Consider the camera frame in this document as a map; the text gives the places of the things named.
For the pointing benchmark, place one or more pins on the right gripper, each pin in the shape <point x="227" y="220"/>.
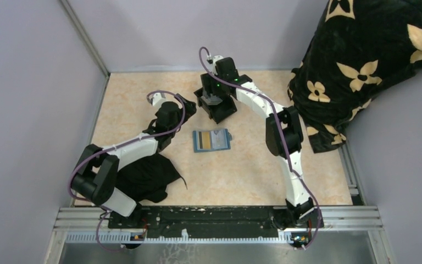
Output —
<point x="207" y="80"/>

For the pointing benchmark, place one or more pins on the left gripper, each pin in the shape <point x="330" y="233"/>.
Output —
<point x="189" y="108"/>

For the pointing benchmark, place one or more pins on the black card tray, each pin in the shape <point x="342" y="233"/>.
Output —
<point x="219" y="112"/>

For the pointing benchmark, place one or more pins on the yellow credit card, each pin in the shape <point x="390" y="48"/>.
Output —
<point x="204" y="142"/>

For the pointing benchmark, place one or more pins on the white patterned credit card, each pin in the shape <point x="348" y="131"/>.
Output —
<point x="219" y="139"/>

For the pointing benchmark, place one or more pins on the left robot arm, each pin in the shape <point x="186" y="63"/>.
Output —
<point x="96" y="175"/>

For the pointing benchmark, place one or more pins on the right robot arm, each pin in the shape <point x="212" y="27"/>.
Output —
<point x="283" y="137"/>

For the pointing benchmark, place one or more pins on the black cloth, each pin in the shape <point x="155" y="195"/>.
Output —
<point x="147" y="178"/>

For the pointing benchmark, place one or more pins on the black floral blanket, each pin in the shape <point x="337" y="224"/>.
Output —
<point x="359" y="50"/>

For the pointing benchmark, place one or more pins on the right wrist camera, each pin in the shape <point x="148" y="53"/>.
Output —
<point x="212" y="60"/>

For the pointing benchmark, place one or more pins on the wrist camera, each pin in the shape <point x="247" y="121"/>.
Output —
<point x="212" y="60"/>
<point x="157" y="99"/>

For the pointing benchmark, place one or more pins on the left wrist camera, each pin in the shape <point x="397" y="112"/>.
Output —
<point x="157" y="99"/>

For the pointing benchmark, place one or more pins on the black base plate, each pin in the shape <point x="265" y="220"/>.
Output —
<point x="208" y="222"/>

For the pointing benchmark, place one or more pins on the aluminium frame rail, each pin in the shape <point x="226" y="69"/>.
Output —
<point x="90" y="225"/>

